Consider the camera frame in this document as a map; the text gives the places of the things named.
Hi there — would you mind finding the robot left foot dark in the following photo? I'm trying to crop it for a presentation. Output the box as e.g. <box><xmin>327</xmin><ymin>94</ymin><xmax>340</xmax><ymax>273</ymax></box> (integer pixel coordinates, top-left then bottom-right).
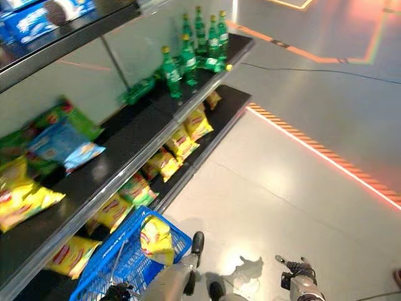
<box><xmin>190</xmin><ymin>231</ymin><xmax>206</xmax><ymax>257</ymax></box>

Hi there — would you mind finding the yellow chip bag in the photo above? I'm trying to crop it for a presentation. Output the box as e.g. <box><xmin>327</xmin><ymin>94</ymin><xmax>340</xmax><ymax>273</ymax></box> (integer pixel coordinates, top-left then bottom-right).
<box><xmin>0</xmin><ymin>156</ymin><xmax>67</xmax><ymax>233</ymax></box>
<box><xmin>139</xmin><ymin>216</ymin><xmax>175</xmax><ymax>268</ymax></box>
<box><xmin>165</xmin><ymin>126</ymin><xmax>201</xmax><ymax>161</ymax></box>
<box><xmin>147</xmin><ymin>149</ymin><xmax>184</xmax><ymax>183</ymax></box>
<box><xmin>204</xmin><ymin>91</ymin><xmax>223</xmax><ymax>111</ymax></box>
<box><xmin>45</xmin><ymin>235</ymin><xmax>103</xmax><ymax>280</ymax></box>
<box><xmin>95</xmin><ymin>193</ymin><xmax>135</xmax><ymax>234</ymax></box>
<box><xmin>182</xmin><ymin>107</ymin><xmax>214</xmax><ymax>142</ymax></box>

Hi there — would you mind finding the large blue cookie box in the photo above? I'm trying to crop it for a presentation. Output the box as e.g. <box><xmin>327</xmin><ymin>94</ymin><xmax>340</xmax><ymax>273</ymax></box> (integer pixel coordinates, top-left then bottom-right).
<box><xmin>0</xmin><ymin>6</ymin><xmax>61</xmax><ymax>45</ymax></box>

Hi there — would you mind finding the robot foot dark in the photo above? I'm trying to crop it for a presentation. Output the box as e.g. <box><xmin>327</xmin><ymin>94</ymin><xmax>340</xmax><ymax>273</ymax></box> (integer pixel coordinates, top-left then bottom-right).
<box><xmin>190</xmin><ymin>231</ymin><xmax>206</xmax><ymax>257</ymax></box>
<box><xmin>208</xmin><ymin>281</ymin><xmax>226</xmax><ymax>301</ymax></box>

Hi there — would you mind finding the green chip bag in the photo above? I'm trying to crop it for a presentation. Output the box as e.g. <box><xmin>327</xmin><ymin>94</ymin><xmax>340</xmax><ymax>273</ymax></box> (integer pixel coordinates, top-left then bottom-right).
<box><xmin>118</xmin><ymin>173</ymin><xmax>159</xmax><ymax>208</ymax></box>
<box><xmin>0</xmin><ymin>124</ymin><xmax>61</xmax><ymax>177</ymax></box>
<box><xmin>33</xmin><ymin>96</ymin><xmax>105</xmax><ymax>142</ymax></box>

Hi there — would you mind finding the green soda bottle yellow cap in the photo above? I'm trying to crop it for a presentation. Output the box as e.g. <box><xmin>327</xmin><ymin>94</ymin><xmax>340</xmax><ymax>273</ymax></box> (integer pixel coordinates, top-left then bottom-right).
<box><xmin>160</xmin><ymin>46</ymin><xmax>184</xmax><ymax>98</ymax></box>
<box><xmin>217</xmin><ymin>9</ymin><xmax>230</xmax><ymax>61</ymax></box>
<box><xmin>194</xmin><ymin>6</ymin><xmax>208</xmax><ymax>58</ymax></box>
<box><xmin>207</xmin><ymin>14</ymin><xmax>221</xmax><ymax>60</ymax></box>
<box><xmin>196</xmin><ymin>55</ymin><xmax>234</xmax><ymax>73</ymax></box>
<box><xmin>179</xmin><ymin>33</ymin><xmax>199</xmax><ymax>87</ymax></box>
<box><xmin>120</xmin><ymin>76</ymin><xmax>158</xmax><ymax>107</ymax></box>
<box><xmin>182</xmin><ymin>13</ymin><xmax>193</xmax><ymax>39</ymax></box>

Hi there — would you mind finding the black floor cable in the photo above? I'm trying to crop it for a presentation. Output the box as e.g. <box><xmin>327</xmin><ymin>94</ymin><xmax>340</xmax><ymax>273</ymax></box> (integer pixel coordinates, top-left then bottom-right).
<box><xmin>240</xmin><ymin>61</ymin><xmax>401</xmax><ymax>85</ymax></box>

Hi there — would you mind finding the metal shelf rack with boards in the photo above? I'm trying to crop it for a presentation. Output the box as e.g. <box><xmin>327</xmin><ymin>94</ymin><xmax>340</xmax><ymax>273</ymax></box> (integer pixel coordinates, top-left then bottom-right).
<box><xmin>0</xmin><ymin>0</ymin><xmax>255</xmax><ymax>301</ymax></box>

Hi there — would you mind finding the light blue chip bag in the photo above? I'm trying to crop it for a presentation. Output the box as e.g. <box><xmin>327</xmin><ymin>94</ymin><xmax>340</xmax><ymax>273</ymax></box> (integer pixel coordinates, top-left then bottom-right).
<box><xmin>27</xmin><ymin>120</ymin><xmax>107</xmax><ymax>176</ymax></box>

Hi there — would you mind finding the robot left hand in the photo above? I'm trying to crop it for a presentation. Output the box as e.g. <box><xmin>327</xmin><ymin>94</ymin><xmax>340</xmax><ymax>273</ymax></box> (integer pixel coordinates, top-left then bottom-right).
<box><xmin>103</xmin><ymin>281</ymin><xmax>139</xmax><ymax>301</ymax></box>

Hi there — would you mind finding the robot right foot dark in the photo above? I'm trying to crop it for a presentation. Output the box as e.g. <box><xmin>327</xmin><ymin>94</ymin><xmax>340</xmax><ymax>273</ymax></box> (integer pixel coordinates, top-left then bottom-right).
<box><xmin>208</xmin><ymin>281</ymin><xmax>226</xmax><ymax>301</ymax></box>

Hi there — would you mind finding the blue cookie box with biscuit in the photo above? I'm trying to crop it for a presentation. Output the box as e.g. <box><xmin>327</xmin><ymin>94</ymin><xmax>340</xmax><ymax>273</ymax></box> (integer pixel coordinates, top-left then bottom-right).
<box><xmin>0</xmin><ymin>0</ymin><xmax>96</xmax><ymax>23</ymax></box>

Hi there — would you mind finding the robot left leg silver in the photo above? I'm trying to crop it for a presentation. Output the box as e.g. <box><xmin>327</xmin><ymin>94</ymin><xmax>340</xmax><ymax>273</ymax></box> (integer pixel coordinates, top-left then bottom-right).
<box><xmin>142</xmin><ymin>253</ymin><xmax>202</xmax><ymax>301</ymax></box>

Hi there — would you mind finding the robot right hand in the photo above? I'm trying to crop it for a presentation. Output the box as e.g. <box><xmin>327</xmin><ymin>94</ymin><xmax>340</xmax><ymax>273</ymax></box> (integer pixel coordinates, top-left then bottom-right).
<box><xmin>274</xmin><ymin>254</ymin><xmax>316</xmax><ymax>278</ymax></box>

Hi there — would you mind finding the blue plastic shopping basket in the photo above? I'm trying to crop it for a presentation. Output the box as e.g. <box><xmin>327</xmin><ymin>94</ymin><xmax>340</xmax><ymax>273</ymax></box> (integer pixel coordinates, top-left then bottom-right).
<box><xmin>68</xmin><ymin>204</ymin><xmax>193</xmax><ymax>301</ymax></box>

